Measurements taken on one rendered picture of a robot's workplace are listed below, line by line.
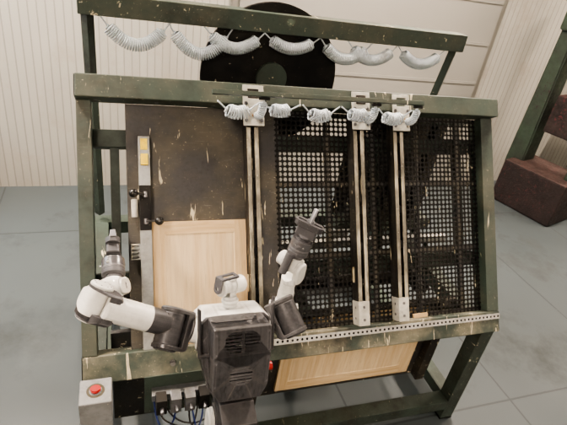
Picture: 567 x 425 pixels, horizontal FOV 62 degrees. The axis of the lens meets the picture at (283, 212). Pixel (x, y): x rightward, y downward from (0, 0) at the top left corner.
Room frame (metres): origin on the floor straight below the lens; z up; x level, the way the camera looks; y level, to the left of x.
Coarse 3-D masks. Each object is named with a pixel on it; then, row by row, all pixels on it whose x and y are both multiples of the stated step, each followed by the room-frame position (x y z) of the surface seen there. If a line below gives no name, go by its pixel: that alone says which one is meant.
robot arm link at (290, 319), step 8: (280, 304) 1.39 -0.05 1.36; (288, 304) 1.39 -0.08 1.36; (280, 312) 1.37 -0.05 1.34; (288, 312) 1.37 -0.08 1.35; (296, 312) 1.39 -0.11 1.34; (280, 320) 1.36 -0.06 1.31; (288, 320) 1.35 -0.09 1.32; (296, 320) 1.36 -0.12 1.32; (288, 328) 1.33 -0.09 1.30; (296, 328) 1.33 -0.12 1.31
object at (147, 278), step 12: (144, 168) 1.88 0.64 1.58; (144, 180) 1.85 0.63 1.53; (144, 240) 1.72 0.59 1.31; (144, 252) 1.69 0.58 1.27; (144, 264) 1.66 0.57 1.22; (144, 276) 1.64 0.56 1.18; (144, 288) 1.61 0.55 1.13; (144, 300) 1.58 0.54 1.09; (144, 336) 1.50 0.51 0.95; (144, 348) 1.47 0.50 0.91
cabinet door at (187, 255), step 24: (168, 240) 1.77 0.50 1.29; (192, 240) 1.81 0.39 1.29; (216, 240) 1.85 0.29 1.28; (240, 240) 1.89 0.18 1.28; (168, 264) 1.72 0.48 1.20; (192, 264) 1.75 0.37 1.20; (216, 264) 1.79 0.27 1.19; (240, 264) 1.83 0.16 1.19; (168, 288) 1.66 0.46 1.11; (192, 288) 1.70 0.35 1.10
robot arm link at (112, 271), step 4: (112, 264) 1.43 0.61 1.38; (116, 264) 1.43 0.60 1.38; (104, 268) 1.41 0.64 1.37; (108, 268) 1.41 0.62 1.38; (112, 268) 1.41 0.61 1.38; (116, 268) 1.42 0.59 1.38; (120, 268) 1.43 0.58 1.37; (124, 268) 1.45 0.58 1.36; (104, 272) 1.40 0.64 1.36; (108, 272) 1.40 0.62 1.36; (112, 272) 1.40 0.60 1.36; (116, 272) 1.41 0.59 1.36; (120, 272) 1.42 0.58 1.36; (124, 272) 1.43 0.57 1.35; (104, 276) 1.40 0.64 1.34; (108, 276) 1.39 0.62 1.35; (112, 276) 1.39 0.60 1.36; (116, 276) 1.39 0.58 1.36; (120, 276) 1.41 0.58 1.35; (124, 276) 1.44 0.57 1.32; (104, 280) 1.38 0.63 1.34; (108, 280) 1.38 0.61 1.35
